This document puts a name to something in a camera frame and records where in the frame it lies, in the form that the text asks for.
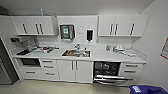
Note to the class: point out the red black printed packet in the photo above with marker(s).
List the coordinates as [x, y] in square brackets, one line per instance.
[46, 50]

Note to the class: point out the white lower cabinet door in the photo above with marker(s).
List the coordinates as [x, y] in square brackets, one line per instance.
[66, 70]
[85, 71]

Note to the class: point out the white cup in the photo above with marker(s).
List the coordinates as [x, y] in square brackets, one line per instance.
[118, 47]

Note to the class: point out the white upper cabinet door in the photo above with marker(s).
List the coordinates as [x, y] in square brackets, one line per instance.
[124, 25]
[105, 25]
[141, 25]

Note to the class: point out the white cabinet door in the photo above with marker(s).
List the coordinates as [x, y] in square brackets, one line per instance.
[141, 25]
[85, 71]
[124, 25]
[66, 70]
[105, 25]

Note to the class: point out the black built-in microwave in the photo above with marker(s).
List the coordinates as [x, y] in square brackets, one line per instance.
[29, 62]

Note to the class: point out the wide white drawer front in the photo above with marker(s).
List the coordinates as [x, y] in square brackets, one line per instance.
[31, 72]

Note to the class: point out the white corner wall cabinet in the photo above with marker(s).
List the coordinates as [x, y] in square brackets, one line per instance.
[31, 25]

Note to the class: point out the pale blue bottle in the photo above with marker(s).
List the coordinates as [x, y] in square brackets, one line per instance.
[41, 12]

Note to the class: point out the large colourful wall poster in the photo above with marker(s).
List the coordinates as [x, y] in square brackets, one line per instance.
[165, 48]

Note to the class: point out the white grey clutter pile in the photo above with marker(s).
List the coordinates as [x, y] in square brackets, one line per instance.
[53, 48]

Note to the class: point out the steel paper towel dispenser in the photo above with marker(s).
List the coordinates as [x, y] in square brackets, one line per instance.
[66, 32]

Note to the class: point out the black wall soap dispenser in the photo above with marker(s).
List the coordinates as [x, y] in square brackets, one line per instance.
[89, 35]

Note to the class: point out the stainless steel dishwasher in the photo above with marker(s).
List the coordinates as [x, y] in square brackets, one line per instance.
[106, 73]

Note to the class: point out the chrome sink faucet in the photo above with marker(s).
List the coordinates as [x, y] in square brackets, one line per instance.
[77, 47]

